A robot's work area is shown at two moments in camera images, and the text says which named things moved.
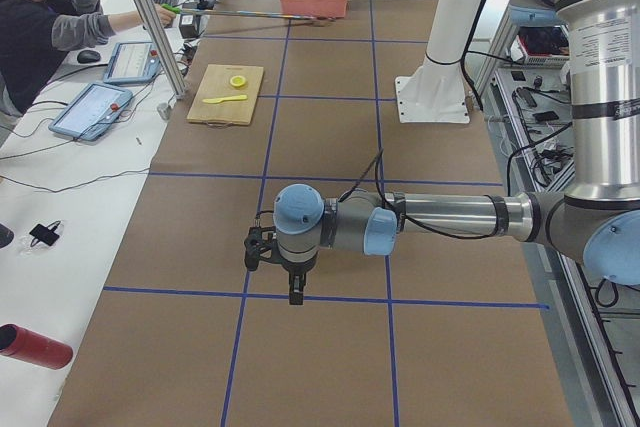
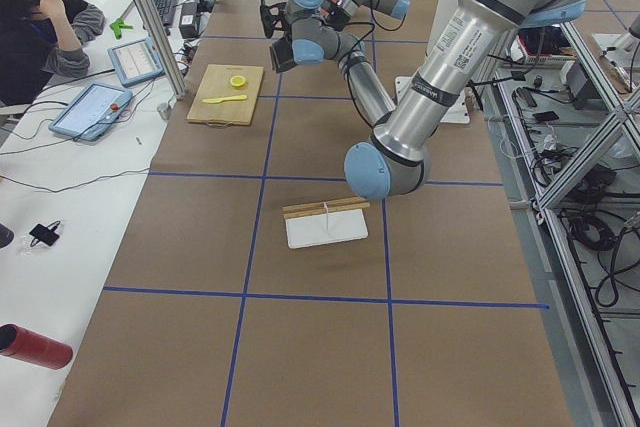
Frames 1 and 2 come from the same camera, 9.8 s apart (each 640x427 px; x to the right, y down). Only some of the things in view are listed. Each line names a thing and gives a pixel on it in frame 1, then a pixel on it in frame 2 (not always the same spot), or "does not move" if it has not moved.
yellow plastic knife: (217, 100) does not move
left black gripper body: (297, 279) → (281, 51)
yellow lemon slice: (238, 81) does not move
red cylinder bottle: (29, 346) does not move
